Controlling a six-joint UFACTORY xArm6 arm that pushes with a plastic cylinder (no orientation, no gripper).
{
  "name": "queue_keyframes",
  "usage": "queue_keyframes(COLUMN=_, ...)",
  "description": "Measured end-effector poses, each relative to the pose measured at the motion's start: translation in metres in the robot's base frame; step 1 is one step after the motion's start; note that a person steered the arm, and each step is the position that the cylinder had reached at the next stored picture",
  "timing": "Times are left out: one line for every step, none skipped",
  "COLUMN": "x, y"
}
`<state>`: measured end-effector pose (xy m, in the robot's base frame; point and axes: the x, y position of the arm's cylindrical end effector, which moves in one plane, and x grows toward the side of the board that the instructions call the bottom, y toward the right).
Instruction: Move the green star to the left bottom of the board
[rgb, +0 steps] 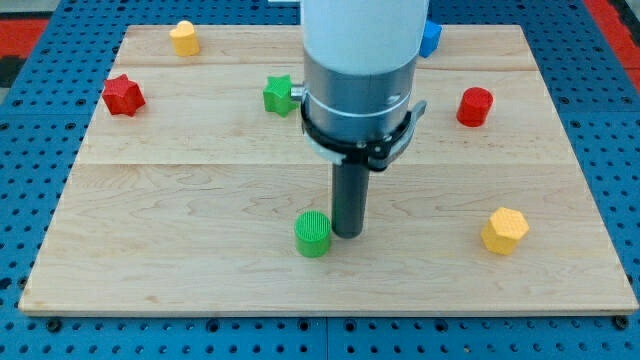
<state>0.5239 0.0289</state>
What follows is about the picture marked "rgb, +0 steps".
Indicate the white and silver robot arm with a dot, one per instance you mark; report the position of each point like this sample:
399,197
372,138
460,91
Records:
359,63

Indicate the blue block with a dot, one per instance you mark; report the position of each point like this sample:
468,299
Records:
430,39

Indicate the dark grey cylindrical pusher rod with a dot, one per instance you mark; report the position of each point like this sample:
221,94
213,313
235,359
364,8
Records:
349,195

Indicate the black clamp ring mount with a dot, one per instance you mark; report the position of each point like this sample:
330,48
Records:
375,155

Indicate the red star block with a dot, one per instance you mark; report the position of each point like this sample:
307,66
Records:
122,96

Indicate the light wooden board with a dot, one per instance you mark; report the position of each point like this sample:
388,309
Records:
188,208

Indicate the red cylinder block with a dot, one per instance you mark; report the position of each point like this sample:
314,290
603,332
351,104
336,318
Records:
474,107

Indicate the green star block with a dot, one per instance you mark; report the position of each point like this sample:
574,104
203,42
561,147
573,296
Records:
277,96

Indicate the yellow hexagon block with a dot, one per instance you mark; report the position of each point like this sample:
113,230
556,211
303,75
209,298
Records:
504,230

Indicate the green cylinder block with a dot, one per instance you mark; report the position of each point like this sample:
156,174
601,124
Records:
312,230

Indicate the yellow heart block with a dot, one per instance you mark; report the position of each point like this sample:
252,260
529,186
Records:
184,39

